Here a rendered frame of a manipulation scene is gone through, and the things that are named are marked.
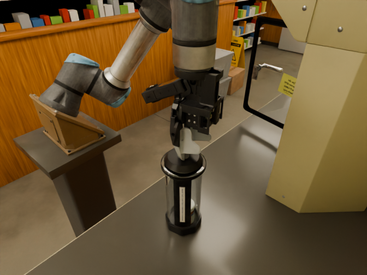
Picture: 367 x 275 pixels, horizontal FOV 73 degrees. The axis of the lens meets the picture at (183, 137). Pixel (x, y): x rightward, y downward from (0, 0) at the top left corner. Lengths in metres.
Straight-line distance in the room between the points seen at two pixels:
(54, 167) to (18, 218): 1.30
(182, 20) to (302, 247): 0.63
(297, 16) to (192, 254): 0.61
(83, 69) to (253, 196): 0.77
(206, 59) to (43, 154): 0.83
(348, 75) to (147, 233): 0.61
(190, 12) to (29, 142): 0.95
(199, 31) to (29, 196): 2.17
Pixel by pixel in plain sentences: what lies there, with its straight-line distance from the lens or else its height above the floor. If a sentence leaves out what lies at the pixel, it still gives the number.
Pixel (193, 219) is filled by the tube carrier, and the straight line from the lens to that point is 0.69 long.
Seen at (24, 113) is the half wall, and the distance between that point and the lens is 2.39.
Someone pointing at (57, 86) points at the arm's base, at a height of 1.17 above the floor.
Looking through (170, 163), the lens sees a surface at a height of 1.18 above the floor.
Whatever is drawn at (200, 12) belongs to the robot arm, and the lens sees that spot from 0.41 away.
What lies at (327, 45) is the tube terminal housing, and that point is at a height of 1.41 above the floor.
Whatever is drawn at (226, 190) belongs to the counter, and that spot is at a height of 0.94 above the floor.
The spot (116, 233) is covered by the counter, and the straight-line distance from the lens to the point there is 0.76.
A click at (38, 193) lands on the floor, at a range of 2.41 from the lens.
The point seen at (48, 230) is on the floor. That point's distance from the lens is 2.11.
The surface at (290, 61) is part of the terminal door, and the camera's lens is 1.01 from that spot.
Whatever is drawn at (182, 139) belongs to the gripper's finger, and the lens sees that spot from 0.52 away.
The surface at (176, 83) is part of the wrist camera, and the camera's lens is 0.47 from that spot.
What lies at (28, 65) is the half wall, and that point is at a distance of 2.30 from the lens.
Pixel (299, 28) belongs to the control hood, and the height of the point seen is 1.44.
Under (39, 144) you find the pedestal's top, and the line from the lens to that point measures 1.18.
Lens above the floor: 1.55
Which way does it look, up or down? 35 degrees down
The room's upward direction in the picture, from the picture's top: straight up
